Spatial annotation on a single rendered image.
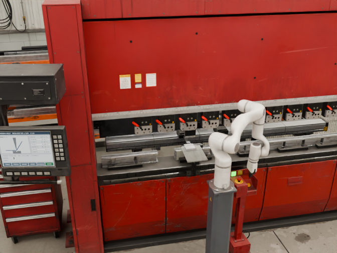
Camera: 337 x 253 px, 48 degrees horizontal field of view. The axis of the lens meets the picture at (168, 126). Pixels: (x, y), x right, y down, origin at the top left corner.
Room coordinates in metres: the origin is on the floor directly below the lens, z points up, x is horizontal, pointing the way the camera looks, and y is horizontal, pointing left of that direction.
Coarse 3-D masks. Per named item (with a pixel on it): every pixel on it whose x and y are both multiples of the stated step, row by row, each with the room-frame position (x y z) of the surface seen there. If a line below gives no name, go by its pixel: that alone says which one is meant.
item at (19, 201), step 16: (0, 176) 2.84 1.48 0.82; (48, 176) 2.94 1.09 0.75; (0, 192) 2.85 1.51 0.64; (16, 192) 2.87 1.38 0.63; (32, 192) 2.89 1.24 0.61; (48, 192) 2.93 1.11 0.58; (0, 208) 2.84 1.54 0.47; (16, 208) 2.87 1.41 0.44; (32, 208) 2.90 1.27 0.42; (48, 208) 2.93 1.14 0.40; (16, 224) 2.86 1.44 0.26; (32, 224) 2.89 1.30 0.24; (48, 224) 2.92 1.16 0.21; (16, 240) 2.88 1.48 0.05
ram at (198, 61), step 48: (96, 48) 2.88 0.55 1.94; (144, 48) 2.96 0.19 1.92; (192, 48) 3.03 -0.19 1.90; (240, 48) 3.11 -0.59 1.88; (288, 48) 3.20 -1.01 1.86; (336, 48) 3.29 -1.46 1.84; (96, 96) 2.88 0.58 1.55; (144, 96) 2.95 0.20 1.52; (192, 96) 3.03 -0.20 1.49; (240, 96) 3.12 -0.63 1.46; (288, 96) 3.21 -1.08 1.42
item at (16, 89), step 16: (0, 64) 2.43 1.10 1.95; (16, 64) 2.43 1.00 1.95; (32, 64) 2.43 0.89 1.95; (48, 64) 2.43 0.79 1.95; (0, 80) 2.21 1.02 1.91; (16, 80) 2.21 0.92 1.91; (32, 80) 2.21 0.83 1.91; (48, 80) 2.21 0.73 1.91; (64, 80) 2.43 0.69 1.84; (0, 96) 2.20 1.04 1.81; (16, 96) 2.20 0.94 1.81; (32, 96) 2.21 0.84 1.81; (48, 96) 2.21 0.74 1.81; (0, 112) 2.30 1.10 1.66
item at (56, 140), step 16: (0, 128) 2.19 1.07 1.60; (16, 128) 2.19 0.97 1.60; (32, 128) 2.19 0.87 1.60; (48, 128) 2.19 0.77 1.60; (64, 128) 2.20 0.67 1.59; (64, 144) 2.19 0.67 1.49; (0, 160) 2.18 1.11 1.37; (64, 160) 2.19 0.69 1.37; (16, 176) 2.18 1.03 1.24; (32, 176) 2.19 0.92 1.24
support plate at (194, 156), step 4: (184, 148) 3.02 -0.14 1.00; (200, 148) 3.02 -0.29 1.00; (184, 152) 2.94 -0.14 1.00; (188, 152) 2.94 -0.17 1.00; (192, 152) 2.94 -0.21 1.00; (196, 152) 2.94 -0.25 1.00; (200, 152) 2.94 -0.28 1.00; (188, 156) 2.87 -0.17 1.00; (192, 156) 2.87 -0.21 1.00; (196, 156) 2.87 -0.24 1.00; (200, 156) 2.87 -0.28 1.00; (204, 156) 2.87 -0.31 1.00; (188, 160) 2.80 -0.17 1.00; (192, 160) 2.80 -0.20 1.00; (196, 160) 2.80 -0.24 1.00; (200, 160) 2.80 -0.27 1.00; (204, 160) 2.81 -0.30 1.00
